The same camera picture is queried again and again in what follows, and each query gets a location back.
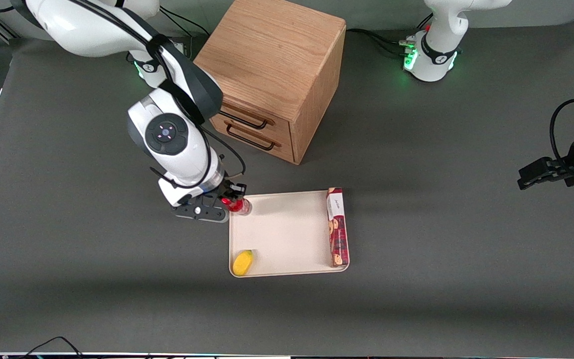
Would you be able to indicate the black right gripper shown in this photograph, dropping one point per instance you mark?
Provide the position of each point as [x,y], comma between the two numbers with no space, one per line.
[227,188]

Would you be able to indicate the red coke bottle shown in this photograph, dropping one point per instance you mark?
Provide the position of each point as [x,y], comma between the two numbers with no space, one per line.
[241,206]

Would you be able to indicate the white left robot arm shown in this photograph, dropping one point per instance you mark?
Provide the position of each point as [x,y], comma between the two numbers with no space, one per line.
[439,30]

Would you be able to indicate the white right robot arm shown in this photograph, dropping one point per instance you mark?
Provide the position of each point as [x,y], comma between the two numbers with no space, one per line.
[175,149]

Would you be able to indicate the beige plastic tray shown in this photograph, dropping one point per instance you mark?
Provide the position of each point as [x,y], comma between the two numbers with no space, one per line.
[287,234]

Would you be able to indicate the yellow toy lemon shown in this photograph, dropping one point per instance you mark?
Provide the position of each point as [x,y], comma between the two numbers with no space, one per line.
[243,262]

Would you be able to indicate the red cookie box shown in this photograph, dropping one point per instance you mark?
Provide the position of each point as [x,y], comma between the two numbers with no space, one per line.
[337,229]

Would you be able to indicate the wooden drawer cabinet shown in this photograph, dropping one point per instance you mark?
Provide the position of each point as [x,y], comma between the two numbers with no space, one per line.
[272,60]

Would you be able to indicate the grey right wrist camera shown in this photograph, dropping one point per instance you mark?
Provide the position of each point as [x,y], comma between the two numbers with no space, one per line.
[172,192]

